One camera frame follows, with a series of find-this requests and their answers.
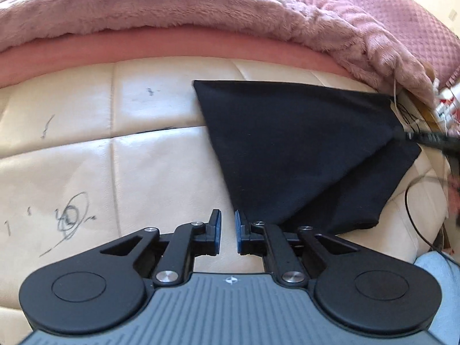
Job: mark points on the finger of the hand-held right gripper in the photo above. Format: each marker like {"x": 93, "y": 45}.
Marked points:
{"x": 431, "y": 139}

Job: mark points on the pink quilted headboard cover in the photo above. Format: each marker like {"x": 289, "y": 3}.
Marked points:
{"x": 388, "y": 7}

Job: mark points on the person's leg in blue jeans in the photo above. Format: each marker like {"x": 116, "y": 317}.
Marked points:
{"x": 440, "y": 287}

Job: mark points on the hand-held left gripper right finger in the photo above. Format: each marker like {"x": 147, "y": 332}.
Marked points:
{"x": 240, "y": 230}

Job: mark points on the black pants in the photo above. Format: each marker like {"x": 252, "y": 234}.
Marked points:
{"x": 305, "y": 151}

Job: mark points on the pink fluffy blanket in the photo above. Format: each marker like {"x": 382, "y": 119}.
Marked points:
{"x": 179, "y": 3}

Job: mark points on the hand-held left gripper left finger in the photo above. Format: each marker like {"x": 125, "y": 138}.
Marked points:
{"x": 215, "y": 230}

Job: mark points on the salmon pink bed sheet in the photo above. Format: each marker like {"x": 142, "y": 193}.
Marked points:
{"x": 143, "y": 48}

